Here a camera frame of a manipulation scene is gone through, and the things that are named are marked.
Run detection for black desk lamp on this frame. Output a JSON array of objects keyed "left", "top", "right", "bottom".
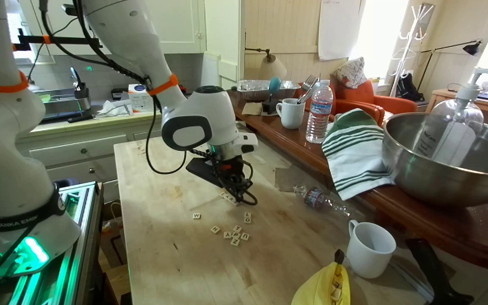
[{"left": 418, "top": 39, "right": 481, "bottom": 88}]

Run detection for white mug near bowl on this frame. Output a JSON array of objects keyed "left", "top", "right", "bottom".
[{"left": 345, "top": 220, "right": 396, "bottom": 279}]

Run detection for dark wooden side table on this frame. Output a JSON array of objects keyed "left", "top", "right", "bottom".
[{"left": 228, "top": 91, "right": 488, "bottom": 269}]

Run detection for crushed clear plastic bottle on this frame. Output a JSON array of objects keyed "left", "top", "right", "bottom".
[{"left": 294, "top": 186, "right": 347, "bottom": 215}]

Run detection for orange armchair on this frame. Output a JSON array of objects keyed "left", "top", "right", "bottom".
[{"left": 330, "top": 74, "right": 416, "bottom": 125}]

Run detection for striped green white towel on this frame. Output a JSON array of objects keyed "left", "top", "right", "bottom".
[{"left": 321, "top": 108, "right": 393, "bottom": 199}]

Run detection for clear water bottle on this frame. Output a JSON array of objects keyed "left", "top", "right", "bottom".
[{"left": 304, "top": 79, "right": 333, "bottom": 144}]

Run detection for white mug with utensils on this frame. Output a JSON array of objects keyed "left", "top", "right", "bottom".
[{"left": 276, "top": 98, "right": 304, "bottom": 128}]

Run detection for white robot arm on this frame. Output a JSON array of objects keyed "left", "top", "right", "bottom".
[{"left": 0, "top": 0, "right": 257, "bottom": 274}]

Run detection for steel mixing bowl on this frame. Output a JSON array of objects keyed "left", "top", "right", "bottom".
[{"left": 382, "top": 111, "right": 488, "bottom": 206}]

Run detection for yellow bowl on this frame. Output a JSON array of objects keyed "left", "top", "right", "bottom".
[{"left": 291, "top": 262, "right": 350, "bottom": 305}]

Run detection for clear soap pump bottle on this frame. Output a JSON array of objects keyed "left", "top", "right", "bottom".
[{"left": 413, "top": 67, "right": 488, "bottom": 166}]

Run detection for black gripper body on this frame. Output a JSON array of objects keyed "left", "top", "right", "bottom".
[{"left": 186, "top": 149, "right": 252, "bottom": 194}]

